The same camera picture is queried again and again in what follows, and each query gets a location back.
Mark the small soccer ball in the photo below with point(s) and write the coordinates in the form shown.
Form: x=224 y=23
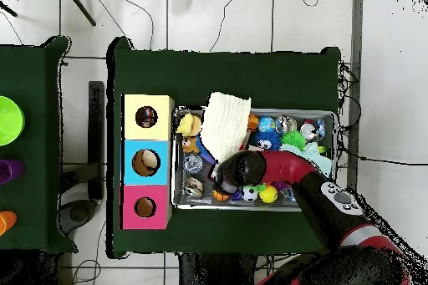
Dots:
x=249 y=194

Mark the orange cup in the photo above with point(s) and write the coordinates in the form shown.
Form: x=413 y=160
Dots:
x=6 y=223

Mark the black tripod leg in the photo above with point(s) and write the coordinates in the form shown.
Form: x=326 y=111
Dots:
x=8 y=10
x=80 y=6

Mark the black upright panel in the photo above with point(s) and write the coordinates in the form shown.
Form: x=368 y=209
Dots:
x=96 y=131

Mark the yellow plush duck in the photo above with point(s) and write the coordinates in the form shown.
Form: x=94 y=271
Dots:
x=187 y=124

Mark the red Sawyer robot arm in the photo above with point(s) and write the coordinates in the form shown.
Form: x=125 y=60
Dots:
x=291 y=164

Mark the cream waffle cloth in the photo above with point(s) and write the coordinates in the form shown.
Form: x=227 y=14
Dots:
x=224 y=124

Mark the yellow ball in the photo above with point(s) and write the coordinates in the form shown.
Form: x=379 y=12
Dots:
x=268 y=194

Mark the lime green bowl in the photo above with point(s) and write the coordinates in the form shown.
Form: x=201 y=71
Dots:
x=10 y=121

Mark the globe print ball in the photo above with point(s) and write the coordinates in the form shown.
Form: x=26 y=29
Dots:
x=265 y=124

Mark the colourful patterned cloth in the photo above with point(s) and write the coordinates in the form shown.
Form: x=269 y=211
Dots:
x=146 y=117

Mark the mint waffle cloth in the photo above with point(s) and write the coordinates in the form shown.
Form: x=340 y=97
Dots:
x=321 y=161

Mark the green spiky ball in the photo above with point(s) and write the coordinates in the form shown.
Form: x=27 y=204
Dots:
x=293 y=138

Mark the wooden box with three holes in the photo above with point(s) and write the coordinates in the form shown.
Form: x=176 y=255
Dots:
x=133 y=198

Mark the purple cup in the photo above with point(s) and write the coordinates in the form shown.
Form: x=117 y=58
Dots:
x=10 y=171

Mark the orange basketball toy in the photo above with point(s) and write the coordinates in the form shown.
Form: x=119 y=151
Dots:
x=219 y=196

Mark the dark green side table cloth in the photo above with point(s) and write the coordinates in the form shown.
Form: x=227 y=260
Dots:
x=30 y=64

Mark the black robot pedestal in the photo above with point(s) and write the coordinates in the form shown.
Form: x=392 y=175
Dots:
x=217 y=271

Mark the grey rounded stand base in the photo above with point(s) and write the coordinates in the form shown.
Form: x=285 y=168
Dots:
x=78 y=213

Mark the blue spiky ball with eyes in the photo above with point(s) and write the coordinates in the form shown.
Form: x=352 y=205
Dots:
x=267 y=138

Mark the shallow mesh bin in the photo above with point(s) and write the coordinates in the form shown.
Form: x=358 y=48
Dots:
x=194 y=205

